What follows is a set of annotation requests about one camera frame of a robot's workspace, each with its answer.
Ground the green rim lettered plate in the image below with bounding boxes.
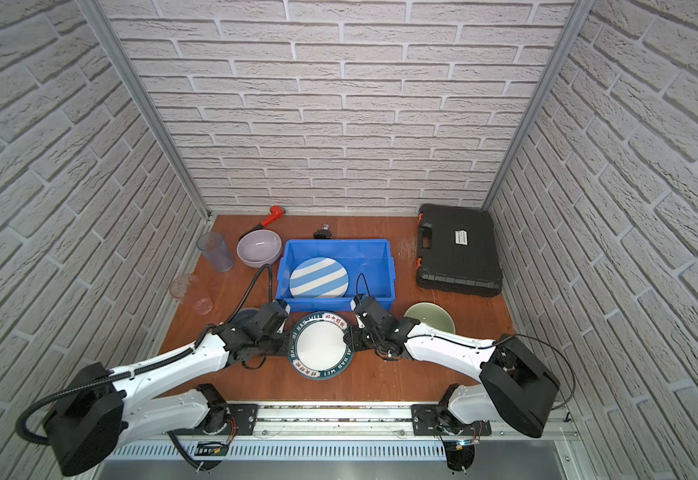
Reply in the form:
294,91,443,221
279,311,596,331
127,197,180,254
287,311,354,381

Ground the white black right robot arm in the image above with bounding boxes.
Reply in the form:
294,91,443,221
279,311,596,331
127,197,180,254
344,320,559,438

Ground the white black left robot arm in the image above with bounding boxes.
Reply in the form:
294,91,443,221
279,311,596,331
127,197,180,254
43,324,285,476

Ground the blue plastic bin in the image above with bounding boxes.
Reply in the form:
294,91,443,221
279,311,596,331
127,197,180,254
276,239,396,312

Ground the dark blue ceramic bowl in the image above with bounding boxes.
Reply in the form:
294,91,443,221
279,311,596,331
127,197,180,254
230,308,259,325

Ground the light green ceramic bowl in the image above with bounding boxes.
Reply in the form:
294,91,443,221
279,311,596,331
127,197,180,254
404,302,456,334

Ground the clear glass cup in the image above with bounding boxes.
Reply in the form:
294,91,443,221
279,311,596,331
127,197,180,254
169,273,213,315

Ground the lilac ceramic bowl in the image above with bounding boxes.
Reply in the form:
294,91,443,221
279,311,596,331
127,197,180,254
236,229,283,268

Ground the frosted tall plastic tumbler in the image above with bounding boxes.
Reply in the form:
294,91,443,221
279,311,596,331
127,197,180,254
197,231,234,273

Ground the small grey black device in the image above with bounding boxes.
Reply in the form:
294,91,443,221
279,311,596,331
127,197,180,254
313,224,333,240

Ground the black plastic tool case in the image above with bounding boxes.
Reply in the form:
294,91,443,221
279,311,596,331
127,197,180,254
416,203,503,298

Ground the red black hand tool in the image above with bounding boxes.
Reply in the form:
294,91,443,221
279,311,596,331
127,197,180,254
239,205,285,239

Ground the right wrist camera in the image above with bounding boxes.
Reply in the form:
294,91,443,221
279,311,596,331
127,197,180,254
351,294,389,329

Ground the left robot arm base plate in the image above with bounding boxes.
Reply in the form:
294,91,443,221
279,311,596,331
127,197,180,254
175,403,259,437

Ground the right robot arm base plate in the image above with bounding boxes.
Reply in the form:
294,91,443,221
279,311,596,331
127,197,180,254
410,404,492,438

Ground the aluminium mounting rail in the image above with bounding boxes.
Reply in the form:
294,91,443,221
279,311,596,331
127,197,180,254
93,400,578,445

